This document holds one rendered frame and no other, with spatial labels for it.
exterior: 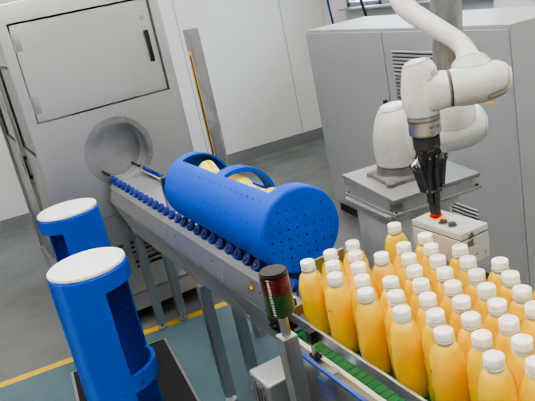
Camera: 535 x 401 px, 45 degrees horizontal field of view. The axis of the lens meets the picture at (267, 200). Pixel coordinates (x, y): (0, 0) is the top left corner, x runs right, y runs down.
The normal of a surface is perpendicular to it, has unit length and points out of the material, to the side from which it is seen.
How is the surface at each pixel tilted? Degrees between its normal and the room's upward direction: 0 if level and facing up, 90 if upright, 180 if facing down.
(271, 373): 0
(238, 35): 90
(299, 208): 90
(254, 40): 90
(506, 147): 90
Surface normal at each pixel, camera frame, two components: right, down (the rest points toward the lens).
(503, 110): -0.91, 0.29
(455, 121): 0.00, 0.42
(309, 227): 0.48, 0.18
